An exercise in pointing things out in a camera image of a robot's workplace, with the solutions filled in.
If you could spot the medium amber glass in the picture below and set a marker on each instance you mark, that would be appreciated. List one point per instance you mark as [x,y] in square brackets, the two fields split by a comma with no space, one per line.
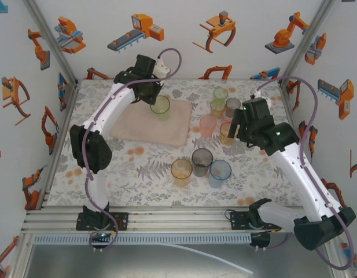
[224,136]

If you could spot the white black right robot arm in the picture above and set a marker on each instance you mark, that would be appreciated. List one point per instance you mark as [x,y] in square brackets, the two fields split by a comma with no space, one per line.
[294,171]

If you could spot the aluminium frame post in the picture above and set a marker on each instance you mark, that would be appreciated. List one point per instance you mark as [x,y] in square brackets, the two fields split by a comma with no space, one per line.
[48,37]
[307,39]

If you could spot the tall grey glass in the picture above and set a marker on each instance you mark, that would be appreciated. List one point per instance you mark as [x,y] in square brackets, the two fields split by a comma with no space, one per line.
[202,162]

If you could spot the small green glass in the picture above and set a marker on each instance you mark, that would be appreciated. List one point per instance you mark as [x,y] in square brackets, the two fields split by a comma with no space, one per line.
[220,94]

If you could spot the salmon textured glass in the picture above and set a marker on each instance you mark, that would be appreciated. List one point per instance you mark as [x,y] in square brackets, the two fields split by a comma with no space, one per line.
[208,126]

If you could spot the large green glass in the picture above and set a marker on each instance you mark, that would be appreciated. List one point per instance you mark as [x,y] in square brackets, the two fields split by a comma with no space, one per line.
[161,114]

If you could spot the thin white tube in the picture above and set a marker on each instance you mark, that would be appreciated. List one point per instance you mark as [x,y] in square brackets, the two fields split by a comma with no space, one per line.
[250,272]

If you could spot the floral print table cover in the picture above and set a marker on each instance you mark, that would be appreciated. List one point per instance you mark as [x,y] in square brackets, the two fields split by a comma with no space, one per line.
[155,191]

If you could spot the blue glass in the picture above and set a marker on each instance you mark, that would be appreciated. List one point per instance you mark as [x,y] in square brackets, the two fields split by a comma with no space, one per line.
[220,173]

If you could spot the pink cloth mat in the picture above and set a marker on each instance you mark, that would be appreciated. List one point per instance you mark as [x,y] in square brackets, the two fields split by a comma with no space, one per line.
[143,130]

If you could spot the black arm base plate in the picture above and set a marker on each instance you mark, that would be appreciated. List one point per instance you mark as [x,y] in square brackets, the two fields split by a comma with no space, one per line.
[120,221]
[239,221]

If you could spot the small grey glass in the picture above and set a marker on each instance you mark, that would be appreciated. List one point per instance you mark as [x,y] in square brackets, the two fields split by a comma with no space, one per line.
[233,105]

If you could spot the aluminium table rail long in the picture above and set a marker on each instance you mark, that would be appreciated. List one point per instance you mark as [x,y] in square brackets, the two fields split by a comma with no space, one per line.
[172,220]

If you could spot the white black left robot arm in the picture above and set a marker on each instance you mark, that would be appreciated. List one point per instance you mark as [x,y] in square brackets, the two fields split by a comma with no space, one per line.
[111,105]

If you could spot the small amber glass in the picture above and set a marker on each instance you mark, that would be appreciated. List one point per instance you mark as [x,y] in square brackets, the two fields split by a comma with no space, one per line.
[217,108]

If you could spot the tall amber glass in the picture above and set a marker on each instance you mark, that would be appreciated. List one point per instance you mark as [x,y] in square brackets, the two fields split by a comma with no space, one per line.
[181,173]

